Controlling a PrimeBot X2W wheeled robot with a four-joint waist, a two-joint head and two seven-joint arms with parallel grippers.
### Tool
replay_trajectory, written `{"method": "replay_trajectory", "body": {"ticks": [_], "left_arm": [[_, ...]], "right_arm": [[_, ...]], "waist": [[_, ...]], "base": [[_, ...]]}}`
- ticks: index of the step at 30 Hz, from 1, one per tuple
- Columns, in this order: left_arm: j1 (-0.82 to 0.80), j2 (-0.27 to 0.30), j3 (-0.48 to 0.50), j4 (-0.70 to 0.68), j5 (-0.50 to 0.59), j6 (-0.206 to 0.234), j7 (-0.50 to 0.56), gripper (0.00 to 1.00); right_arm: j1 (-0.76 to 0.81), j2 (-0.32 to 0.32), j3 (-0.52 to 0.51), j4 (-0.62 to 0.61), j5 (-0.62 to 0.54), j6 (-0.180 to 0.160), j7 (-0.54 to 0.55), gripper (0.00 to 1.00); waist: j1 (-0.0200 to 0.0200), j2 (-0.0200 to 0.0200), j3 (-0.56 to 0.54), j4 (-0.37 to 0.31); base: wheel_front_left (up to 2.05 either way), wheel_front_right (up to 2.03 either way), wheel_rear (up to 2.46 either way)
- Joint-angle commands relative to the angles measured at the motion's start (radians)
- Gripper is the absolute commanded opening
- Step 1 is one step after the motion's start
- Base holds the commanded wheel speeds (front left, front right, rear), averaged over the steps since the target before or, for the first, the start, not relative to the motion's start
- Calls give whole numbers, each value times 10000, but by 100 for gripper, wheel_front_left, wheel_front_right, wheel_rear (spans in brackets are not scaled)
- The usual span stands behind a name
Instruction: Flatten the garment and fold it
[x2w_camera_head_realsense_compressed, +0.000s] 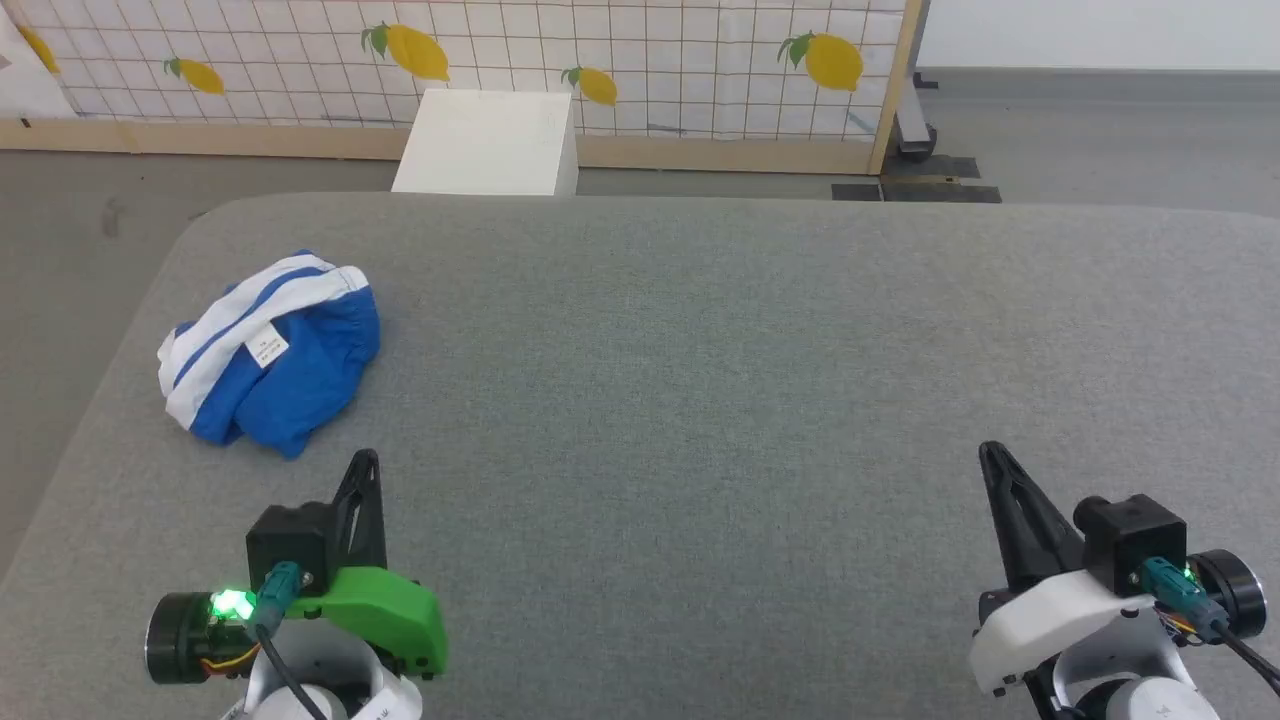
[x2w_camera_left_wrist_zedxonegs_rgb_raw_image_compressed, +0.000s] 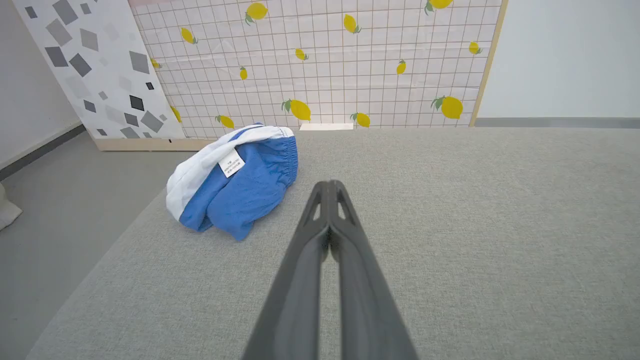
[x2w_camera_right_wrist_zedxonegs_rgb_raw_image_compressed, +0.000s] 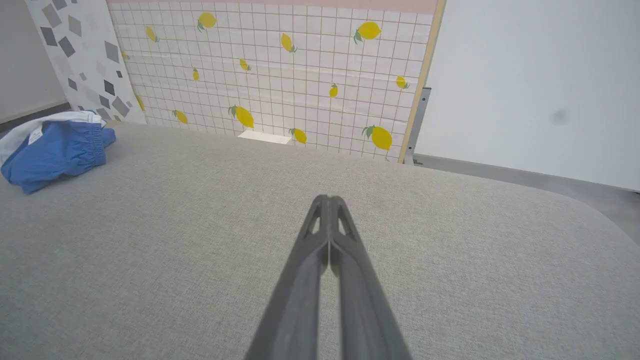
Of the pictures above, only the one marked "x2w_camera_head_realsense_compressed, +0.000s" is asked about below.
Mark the white sheet on partition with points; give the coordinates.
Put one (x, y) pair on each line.
(25, 85)

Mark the lemon print wood framed partition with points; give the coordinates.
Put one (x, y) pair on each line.
(300, 50)

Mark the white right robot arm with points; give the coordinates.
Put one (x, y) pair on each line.
(1130, 680)

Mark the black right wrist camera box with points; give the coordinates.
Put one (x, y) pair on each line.
(1130, 535)

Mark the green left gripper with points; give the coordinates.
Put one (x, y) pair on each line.
(390, 610)

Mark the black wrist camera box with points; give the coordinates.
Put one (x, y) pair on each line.
(288, 545)
(1130, 535)

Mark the black floor mat strip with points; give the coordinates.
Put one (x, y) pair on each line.
(935, 167)
(945, 193)

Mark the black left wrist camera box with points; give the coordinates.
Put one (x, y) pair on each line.
(288, 545)

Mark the white box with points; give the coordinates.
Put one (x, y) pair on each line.
(490, 140)

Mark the small black floor mat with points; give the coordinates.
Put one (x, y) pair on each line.
(856, 192)

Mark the blue shorts with white trim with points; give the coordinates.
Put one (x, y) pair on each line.
(300, 370)

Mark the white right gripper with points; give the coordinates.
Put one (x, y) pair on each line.
(1050, 620)

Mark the grey metal stand foot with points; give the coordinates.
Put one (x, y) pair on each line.
(915, 125)

